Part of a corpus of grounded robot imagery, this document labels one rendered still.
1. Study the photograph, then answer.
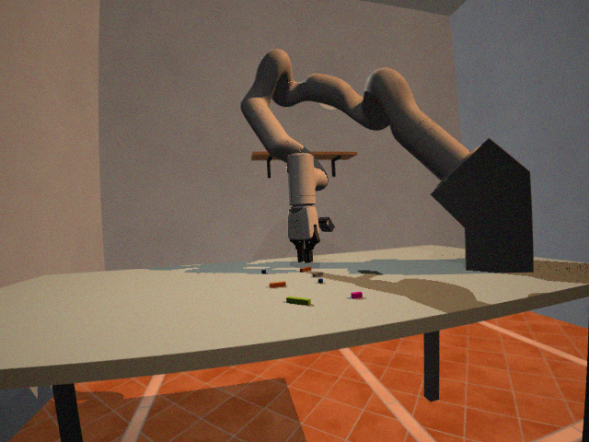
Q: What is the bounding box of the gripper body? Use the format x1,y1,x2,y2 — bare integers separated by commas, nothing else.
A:
288,205,319,240

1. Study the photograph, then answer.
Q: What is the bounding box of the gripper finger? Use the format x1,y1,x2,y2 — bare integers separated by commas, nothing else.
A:
304,226,320,263
290,239,306,262

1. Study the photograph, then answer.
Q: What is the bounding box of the lime green rod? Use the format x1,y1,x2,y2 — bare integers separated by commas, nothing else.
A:
286,297,311,305

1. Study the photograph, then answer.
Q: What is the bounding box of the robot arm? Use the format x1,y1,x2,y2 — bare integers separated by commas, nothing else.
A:
240,49,479,207

